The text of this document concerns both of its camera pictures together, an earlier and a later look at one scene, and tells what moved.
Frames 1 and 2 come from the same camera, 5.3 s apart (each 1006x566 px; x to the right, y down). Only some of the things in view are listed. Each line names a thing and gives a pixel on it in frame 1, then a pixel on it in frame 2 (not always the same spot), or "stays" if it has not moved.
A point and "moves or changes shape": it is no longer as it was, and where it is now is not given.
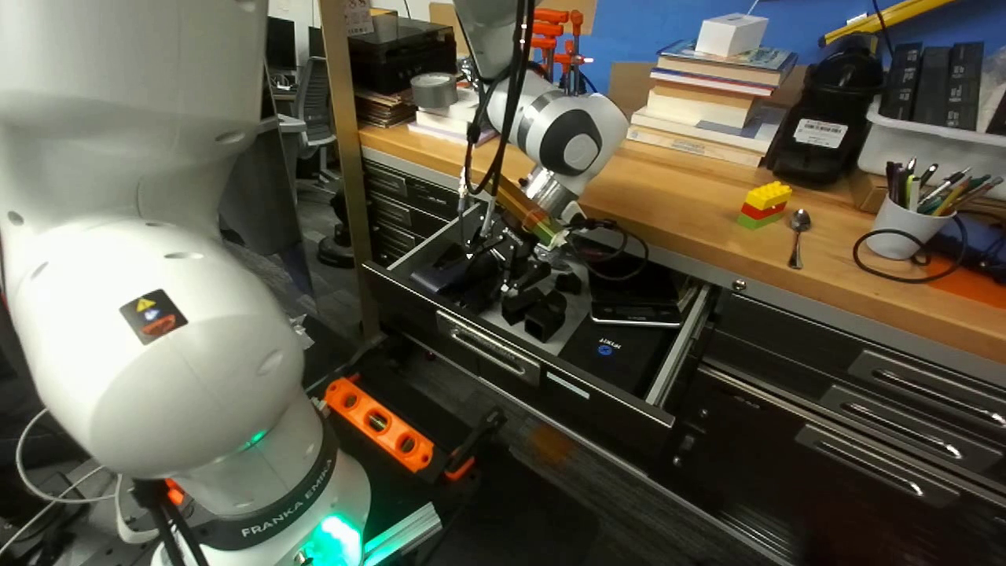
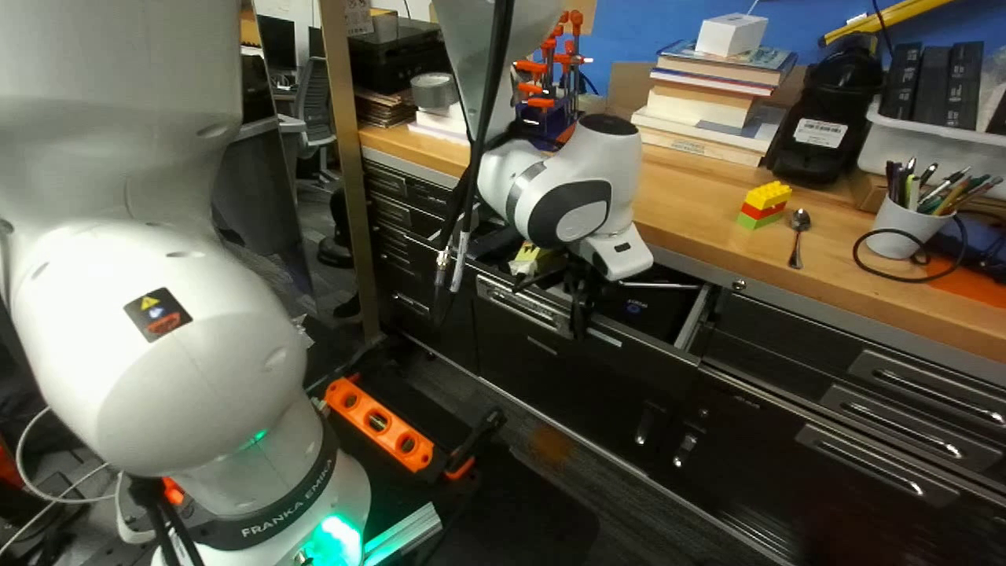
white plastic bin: [891, 138] stays
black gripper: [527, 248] -> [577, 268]
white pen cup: [896, 214] stays
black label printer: [826, 119] stays
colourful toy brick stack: [763, 203] stays
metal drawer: [578, 332] moves or changes shape
